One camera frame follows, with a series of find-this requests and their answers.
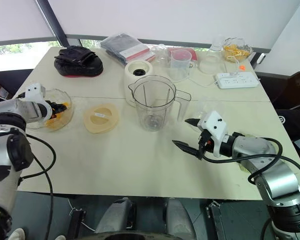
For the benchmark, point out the black garment with white logo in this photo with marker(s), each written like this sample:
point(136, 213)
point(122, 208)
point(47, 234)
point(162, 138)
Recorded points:
point(295, 122)

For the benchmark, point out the grey rounded shape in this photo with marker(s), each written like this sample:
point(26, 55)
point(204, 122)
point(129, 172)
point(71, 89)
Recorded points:
point(177, 217)
point(117, 217)

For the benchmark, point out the cream blender lid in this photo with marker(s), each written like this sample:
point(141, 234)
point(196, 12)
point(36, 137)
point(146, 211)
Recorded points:
point(100, 125)

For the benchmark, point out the clear plastic cup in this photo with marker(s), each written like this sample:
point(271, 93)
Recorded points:
point(202, 105)

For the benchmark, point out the black window post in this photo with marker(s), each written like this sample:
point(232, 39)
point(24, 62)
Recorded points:
point(51, 22)

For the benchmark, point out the black table leg bracket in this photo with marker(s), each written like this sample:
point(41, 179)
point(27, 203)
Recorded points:
point(216, 220)
point(78, 221)

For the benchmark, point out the white shoe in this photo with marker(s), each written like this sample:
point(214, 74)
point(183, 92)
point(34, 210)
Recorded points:
point(17, 234)
point(60, 237)

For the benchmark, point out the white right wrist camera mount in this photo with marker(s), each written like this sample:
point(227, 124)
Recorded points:
point(215, 125)

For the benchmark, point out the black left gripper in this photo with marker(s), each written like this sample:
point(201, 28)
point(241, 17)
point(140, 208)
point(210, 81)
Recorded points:
point(53, 110)

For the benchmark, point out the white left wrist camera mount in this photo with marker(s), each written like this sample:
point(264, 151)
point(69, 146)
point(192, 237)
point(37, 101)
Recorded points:
point(36, 91)

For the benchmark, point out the pile of orange segments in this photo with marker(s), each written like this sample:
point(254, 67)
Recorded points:
point(53, 123)

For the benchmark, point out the clear measuring cup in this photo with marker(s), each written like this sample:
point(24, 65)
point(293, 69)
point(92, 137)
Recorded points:
point(180, 70)

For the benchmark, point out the black padded bag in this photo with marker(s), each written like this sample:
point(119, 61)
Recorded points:
point(77, 67)

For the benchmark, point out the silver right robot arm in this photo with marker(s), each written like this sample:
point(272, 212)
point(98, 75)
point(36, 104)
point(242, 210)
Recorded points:
point(277, 180)

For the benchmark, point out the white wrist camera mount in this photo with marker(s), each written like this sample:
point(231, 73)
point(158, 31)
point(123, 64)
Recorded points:
point(36, 91)
point(215, 125)

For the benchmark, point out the white power strip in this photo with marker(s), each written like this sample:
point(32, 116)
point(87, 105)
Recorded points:
point(237, 81)

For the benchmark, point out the clear blender jar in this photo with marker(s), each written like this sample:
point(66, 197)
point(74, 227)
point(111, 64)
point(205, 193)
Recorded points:
point(152, 112)

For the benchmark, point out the dark cloth in plastic pack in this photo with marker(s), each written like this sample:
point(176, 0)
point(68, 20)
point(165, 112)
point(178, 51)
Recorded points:
point(125, 47)

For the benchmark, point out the glass bowl with orange peels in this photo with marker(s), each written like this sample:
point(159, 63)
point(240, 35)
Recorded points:
point(236, 53)

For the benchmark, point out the small clear glass jar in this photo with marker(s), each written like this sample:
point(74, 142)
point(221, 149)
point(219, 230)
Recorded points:
point(161, 58)

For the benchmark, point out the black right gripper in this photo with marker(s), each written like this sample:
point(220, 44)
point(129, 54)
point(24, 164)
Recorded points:
point(204, 143)

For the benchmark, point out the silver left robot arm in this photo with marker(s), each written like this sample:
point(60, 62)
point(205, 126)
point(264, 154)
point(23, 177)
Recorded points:
point(5, 175)

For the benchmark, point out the small orange clip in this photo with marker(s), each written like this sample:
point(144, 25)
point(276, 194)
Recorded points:
point(242, 67)

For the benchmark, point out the cream blender base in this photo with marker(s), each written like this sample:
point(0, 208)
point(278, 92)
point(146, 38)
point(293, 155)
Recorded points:
point(140, 65)

